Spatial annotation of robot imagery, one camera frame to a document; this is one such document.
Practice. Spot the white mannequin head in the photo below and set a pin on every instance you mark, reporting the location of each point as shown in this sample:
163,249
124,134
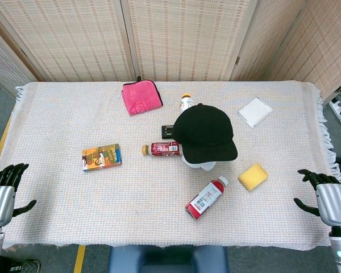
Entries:
200,165

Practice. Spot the orange-capped light drink bottle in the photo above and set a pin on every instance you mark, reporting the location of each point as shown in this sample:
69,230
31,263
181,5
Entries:
186,102

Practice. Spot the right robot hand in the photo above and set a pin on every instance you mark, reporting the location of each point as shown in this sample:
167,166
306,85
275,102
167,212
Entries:
329,199

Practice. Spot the black baseball cap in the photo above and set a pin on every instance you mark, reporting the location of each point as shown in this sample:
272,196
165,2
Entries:
206,133

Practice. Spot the pink folded towel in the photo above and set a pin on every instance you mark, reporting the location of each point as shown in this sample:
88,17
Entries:
142,96

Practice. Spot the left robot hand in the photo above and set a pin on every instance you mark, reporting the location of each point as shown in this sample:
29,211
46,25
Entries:
1,196

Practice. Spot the dark red drink bottle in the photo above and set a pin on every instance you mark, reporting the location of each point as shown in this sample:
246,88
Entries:
162,149

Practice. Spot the yellow sponge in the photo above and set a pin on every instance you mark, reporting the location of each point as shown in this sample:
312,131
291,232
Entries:
253,176

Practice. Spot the black sneaker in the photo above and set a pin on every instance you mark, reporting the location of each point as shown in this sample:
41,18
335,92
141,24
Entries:
20,266

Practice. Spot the white woven tablecloth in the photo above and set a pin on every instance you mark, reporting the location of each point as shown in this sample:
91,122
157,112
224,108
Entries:
130,199

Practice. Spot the colourful snack box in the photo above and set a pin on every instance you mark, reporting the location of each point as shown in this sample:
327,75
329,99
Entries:
101,157

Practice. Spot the red white-capped bottle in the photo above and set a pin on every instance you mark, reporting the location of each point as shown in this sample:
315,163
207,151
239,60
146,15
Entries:
206,197

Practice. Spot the black rectangular device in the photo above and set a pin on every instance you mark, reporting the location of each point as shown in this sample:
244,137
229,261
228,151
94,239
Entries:
167,132

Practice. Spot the white folded cloth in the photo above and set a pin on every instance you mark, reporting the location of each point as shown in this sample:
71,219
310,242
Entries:
255,112

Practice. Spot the woven folding screen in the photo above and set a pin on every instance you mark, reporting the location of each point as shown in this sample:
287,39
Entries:
170,37

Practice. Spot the white power strip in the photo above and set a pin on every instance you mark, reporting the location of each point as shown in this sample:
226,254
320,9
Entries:
339,109

